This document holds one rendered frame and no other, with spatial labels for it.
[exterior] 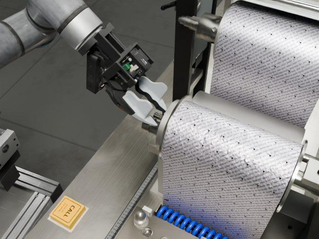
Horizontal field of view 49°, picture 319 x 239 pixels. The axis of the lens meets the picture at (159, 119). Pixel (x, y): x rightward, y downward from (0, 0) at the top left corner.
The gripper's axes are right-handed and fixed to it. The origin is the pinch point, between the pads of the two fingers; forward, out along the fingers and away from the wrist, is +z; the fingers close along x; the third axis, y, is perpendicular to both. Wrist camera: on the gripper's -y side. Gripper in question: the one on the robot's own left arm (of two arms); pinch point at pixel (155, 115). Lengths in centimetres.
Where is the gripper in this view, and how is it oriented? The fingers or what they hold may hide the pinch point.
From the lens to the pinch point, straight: 73.3
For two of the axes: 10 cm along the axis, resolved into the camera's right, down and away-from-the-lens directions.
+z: 6.7, 7.0, 2.4
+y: 5.6, -2.7, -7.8
